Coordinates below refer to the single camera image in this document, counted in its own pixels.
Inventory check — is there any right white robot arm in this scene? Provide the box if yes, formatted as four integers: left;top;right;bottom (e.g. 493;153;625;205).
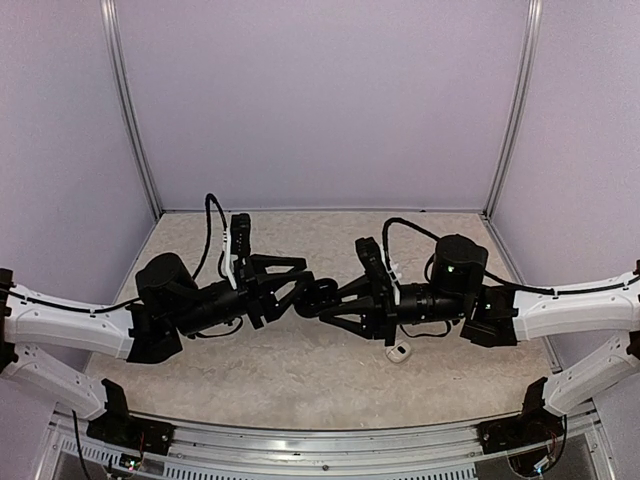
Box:
311;234;639;444

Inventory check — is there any camera cable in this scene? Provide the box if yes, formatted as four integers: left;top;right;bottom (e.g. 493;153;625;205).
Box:
192;193;229;279
381;216;640;296

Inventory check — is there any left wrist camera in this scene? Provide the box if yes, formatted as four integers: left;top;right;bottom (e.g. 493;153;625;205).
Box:
219;212;251;290

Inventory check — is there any left camera cable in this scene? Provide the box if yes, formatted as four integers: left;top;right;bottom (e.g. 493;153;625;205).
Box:
192;193;229;279

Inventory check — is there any white earbud charging case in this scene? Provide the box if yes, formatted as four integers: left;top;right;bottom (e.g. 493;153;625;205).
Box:
385;342;412;364

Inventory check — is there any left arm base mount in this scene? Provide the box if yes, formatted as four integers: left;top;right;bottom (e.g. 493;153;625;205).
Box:
87;411;176;456

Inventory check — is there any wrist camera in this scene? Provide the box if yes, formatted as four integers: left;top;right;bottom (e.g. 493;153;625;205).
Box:
219;212;251;290
355;237;400;305

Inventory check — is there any front aluminium rail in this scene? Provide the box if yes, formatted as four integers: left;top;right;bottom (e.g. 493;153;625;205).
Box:
47;394;606;480

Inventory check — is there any black earbud charging case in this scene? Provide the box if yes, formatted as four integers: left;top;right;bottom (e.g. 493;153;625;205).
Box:
294;278;341;319

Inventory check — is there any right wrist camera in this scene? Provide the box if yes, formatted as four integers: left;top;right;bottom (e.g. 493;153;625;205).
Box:
355;237;400;305

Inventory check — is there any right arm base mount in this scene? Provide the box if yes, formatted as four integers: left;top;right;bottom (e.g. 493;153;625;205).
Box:
476;414;565;454

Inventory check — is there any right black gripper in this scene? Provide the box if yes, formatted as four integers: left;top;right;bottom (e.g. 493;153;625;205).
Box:
318;275;469;348

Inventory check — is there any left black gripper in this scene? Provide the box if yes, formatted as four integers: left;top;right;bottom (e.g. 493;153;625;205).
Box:
172;253;314;337

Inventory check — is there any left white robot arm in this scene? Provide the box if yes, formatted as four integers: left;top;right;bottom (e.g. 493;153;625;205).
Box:
1;253;314;445

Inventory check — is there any right camera cable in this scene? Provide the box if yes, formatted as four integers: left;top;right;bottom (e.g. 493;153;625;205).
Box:
381;216;640;296

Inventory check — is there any right aluminium frame post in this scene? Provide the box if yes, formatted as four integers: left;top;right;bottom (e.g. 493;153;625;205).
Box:
483;0;543;223

